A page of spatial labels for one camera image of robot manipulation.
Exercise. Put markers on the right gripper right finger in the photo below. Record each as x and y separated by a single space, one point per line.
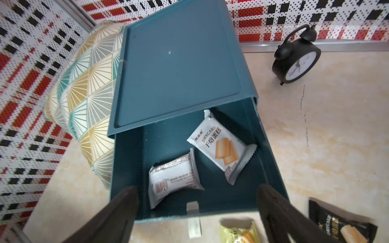
283 222

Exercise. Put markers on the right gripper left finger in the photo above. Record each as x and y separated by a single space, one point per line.
114 223

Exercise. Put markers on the teal top drawer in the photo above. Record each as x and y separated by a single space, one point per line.
137 150

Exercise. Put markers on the white cookie packet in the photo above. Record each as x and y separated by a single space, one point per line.
180 173
221 146

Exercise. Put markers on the teal drawer cabinet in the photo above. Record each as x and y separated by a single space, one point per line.
181 59

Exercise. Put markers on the green cookie packet left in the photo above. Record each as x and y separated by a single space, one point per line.
239 235

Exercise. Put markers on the black cookie packet top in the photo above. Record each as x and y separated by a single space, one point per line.
340 224

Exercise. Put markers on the patterned green yellow pillow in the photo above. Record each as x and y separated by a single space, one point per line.
81 99

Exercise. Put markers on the black alarm clock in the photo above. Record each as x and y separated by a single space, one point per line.
296 55

